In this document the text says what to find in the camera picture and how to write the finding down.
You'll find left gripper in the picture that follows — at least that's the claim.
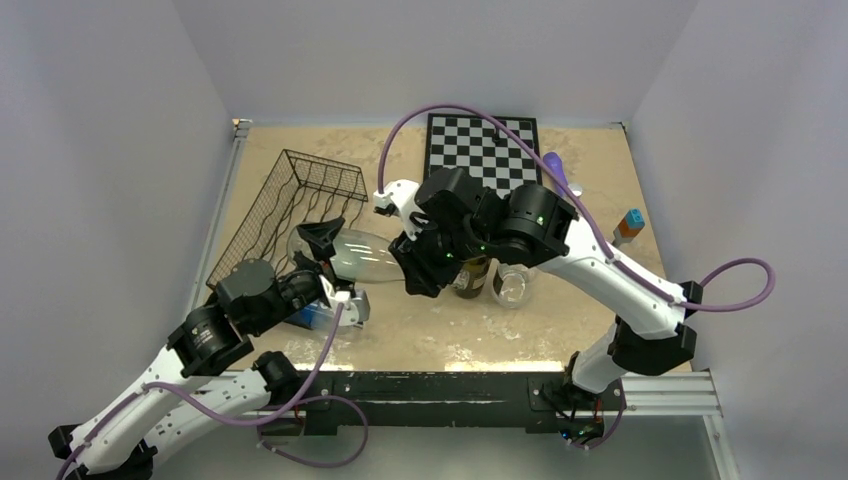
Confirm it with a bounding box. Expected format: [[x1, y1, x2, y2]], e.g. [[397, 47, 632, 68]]
[[248, 216, 358, 334]]

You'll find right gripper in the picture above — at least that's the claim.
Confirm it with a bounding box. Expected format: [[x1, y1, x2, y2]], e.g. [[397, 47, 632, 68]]
[[391, 207, 488, 295]]

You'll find clear wine bottle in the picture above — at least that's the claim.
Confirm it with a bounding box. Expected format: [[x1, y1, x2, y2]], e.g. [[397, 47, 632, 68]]
[[286, 228, 404, 284]]

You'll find black wire wine rack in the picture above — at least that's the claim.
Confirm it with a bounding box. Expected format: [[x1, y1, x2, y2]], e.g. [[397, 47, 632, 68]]
[[206, 149, 369, 288]]

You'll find blue square bottle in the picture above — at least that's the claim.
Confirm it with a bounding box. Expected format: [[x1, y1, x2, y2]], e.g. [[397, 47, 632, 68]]
[[283, 298, 370, 331]]

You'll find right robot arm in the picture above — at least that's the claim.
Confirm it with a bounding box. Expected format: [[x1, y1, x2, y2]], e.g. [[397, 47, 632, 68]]
[[374, 168, 702, 407]]

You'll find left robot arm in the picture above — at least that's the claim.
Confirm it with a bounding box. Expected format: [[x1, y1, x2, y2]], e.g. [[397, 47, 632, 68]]
[[49, 217, 366, 479]]

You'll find clear bottle near silver cap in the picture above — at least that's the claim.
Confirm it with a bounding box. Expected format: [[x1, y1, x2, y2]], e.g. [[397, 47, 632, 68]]
[[491, 263, 537, 309]]

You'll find clear bottle silver cap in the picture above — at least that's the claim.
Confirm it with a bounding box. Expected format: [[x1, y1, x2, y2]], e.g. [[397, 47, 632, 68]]
[[491, 263, 537, 309], [568, 183, 583, 198]]

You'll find clear bottle far silver cap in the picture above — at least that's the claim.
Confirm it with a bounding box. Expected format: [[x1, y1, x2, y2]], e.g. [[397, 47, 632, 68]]
[[568, 183, 583, 198]]

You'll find black white chessboard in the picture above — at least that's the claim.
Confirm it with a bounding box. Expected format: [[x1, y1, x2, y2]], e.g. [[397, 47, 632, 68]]
[[423, 113, 543, 197]]

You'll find purple flashlight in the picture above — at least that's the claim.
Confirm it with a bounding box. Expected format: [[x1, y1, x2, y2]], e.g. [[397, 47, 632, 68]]
[[542, 151, 572, 198]]

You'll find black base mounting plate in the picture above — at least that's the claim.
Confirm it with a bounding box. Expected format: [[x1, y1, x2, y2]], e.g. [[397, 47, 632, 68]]
[[298, 371, 626, 440]]

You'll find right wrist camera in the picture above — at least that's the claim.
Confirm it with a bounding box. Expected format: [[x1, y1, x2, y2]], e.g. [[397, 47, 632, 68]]
[[372, 179, 422, 241]]

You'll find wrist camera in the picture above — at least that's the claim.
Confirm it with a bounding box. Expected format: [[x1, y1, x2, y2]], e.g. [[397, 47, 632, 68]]
[[372, 179, 422, 241], [319, 275, 371, 328]]

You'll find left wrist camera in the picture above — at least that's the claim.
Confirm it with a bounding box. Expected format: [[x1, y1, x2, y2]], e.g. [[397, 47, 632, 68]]
[[319, 275, 371, 328]]

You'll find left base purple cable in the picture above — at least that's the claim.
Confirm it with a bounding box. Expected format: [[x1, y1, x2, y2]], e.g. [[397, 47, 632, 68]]
[[254, 394, 369, 468]]

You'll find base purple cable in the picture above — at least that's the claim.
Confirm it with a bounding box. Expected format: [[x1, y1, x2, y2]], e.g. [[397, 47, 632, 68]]
[[563, 390, 629, 453], [254, 394, 369, 468]]

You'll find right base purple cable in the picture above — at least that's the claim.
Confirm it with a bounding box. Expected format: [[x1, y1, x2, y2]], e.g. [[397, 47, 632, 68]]
[[563, 390, 629, 453]]

